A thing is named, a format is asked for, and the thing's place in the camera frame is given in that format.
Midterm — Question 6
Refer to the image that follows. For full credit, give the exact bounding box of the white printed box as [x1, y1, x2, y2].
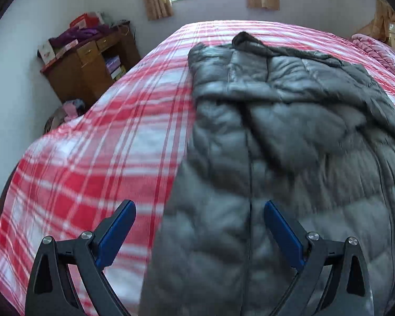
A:
[37, 40, 58, 65]

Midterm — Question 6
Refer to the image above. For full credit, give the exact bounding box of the pile of clothes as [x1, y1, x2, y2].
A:
[44, 99, 87, 134]

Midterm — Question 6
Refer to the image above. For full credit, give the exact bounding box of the stack of boxes in desk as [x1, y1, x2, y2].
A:
[104, 56, 127, 80]

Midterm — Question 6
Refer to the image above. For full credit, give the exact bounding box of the pink floral quilt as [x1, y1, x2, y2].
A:
[350, 33, 395, 83]

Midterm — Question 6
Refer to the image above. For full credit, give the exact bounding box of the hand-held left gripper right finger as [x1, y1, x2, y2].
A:
[264, 200, 373, 316]

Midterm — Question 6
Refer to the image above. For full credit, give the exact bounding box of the bed with red plaid sheet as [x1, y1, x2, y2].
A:
[0, 21, 395, 316]

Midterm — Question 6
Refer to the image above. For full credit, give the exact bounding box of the red cardboard box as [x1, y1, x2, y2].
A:
[69, 12, 102, 29]

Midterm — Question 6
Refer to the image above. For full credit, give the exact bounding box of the grey puffer jacket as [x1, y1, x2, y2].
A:
[139, 31, 395, 316]

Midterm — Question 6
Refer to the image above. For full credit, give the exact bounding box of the brown wooden desk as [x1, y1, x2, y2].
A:
[39, 23, 142, 105]

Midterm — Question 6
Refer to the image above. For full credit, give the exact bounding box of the purple garment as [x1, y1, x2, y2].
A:
[49, 24, 115, 48]

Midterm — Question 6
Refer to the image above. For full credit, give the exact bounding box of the flat pink box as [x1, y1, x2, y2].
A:
[54, 39, 80, 57]

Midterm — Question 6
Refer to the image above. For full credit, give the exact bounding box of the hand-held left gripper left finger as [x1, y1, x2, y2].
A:
[26, 199, 137, 316]

